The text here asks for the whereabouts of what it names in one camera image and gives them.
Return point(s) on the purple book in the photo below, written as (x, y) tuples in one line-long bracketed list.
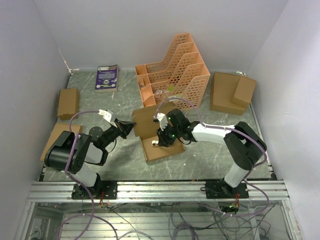
[(106, 79)]

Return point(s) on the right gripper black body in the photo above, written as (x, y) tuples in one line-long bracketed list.
[(168, 135)]

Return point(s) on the cardboard box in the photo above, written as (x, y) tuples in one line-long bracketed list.
[(230, 93), (68, 103), (146, 130), (55, 133)]

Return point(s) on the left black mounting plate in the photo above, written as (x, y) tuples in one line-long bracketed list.
[(106, 190)]

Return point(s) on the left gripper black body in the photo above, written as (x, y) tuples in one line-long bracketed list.
[(121, 132)]

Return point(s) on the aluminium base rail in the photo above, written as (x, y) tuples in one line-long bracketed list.
[(161, 191)]

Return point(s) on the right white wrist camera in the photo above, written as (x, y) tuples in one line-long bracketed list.
[(161, 118)]

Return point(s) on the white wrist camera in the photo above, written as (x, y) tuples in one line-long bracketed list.
[(107, 115), (161, 118)]

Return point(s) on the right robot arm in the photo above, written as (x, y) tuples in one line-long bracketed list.
[(242, 142)]

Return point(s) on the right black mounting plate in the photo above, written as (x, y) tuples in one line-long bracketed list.
[(218, 189)]

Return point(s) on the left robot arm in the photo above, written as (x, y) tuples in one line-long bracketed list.
[(71, 153)]

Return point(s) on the peach plastic file organizer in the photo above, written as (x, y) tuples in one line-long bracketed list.
[(181, 74)]

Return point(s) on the black mounting plate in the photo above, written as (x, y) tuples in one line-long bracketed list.
[(218, 189), (106, 190)]

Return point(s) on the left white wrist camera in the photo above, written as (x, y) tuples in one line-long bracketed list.
[(107, 115)]

